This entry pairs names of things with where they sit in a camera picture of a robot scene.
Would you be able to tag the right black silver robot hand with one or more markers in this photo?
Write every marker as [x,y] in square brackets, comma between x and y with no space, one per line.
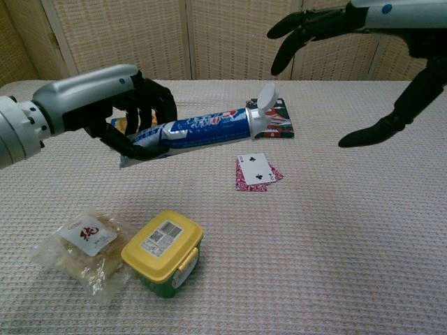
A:
[412,14]

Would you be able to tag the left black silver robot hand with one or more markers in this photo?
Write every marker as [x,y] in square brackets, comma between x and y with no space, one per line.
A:
[87,90]

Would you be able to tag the blue white toothpaste tube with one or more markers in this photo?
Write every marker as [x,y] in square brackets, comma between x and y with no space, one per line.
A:
[209,129]

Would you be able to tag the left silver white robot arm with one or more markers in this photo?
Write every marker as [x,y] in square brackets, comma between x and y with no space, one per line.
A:
[14,132]

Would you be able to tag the orange blue card box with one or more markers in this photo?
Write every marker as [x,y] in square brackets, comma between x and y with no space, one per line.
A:
[120,124]

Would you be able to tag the woven folding screen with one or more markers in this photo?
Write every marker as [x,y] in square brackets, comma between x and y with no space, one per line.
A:
[227,38]

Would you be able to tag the clear snack bag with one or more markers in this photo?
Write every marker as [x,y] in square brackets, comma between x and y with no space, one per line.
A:
[80,258]

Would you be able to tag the dark red palace card box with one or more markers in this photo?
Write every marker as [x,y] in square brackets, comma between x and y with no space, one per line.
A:
[281,122]

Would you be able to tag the yellow lidded green container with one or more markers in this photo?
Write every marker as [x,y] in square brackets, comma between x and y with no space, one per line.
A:
[160,251]

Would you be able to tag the two of clubs playing card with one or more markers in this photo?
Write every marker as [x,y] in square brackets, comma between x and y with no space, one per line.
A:
[256,169]

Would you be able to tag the red backed playing card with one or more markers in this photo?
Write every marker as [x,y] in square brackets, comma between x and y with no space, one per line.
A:
[251,187]
[277,174]

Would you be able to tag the beige woven tablecloth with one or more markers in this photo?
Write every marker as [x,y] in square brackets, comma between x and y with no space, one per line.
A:
[314,244]

